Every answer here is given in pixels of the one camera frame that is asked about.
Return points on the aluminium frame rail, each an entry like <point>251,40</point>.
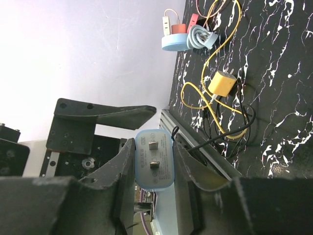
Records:
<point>190,138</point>

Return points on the salmon cube charger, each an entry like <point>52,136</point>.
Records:
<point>178,28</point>

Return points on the yellow cube charger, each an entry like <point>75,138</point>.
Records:
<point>222,83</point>

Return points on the round blue power strip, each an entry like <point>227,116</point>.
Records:
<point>174,42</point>

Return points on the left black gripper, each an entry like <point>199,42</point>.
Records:
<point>71,148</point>

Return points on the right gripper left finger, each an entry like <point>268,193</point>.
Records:
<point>101,203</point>

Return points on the blue cube charger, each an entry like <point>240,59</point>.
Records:
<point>154,160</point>

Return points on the pink plug adapter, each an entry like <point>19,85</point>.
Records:
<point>193,21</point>

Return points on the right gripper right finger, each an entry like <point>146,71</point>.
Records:
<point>209,204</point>

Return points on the white cube charger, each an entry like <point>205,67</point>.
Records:
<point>166,25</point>

